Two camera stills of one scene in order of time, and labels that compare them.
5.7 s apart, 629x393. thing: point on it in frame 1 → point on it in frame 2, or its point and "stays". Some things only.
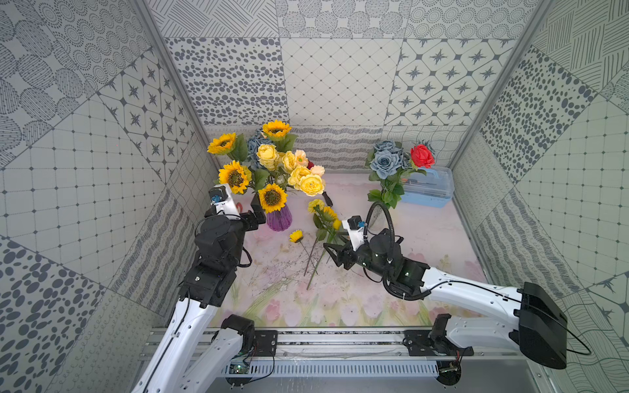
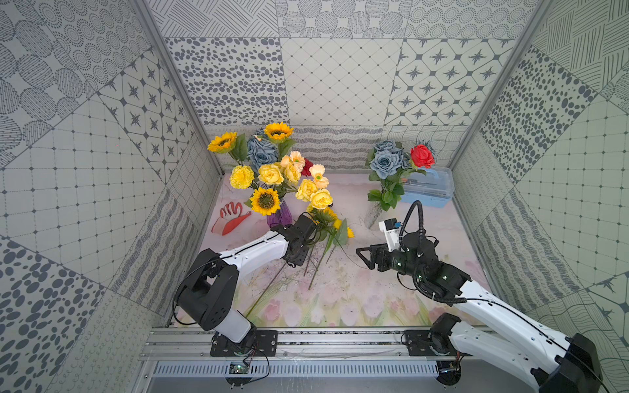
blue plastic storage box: (433, 187) stays
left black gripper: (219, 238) → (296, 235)
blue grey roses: (389, 157) stays
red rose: (423, 156) stays
